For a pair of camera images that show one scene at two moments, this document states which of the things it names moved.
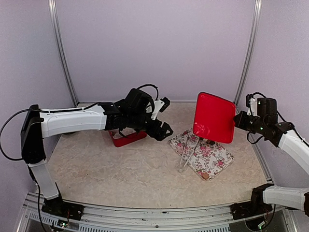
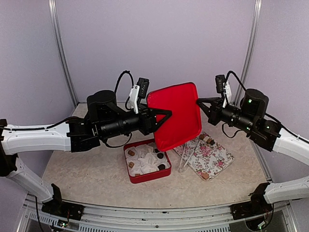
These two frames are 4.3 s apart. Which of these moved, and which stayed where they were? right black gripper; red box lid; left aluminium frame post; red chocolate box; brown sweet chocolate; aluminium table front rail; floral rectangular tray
Moved: right black gripper; red chocolate box; red box lid
Stayed: left aluminium frame post; aluminium table front rail; floral rectangular tray; brown sweet chocolate
